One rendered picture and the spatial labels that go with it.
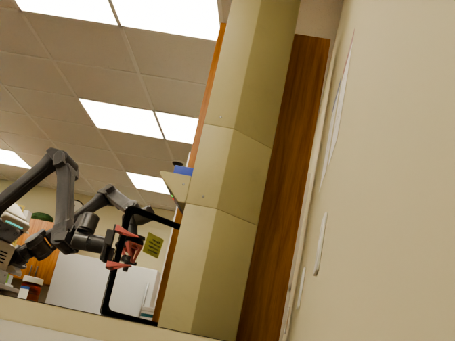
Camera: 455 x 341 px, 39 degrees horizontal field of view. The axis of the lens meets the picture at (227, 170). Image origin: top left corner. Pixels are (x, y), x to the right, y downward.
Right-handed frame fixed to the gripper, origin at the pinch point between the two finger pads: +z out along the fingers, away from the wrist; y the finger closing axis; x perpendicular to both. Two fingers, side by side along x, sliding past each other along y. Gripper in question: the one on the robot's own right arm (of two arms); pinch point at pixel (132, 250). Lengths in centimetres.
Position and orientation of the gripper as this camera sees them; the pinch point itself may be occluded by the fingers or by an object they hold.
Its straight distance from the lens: 211.4
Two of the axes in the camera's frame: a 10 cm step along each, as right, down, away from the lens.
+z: 9.8, 1.7, -1.0
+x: 0.5, 3.1, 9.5
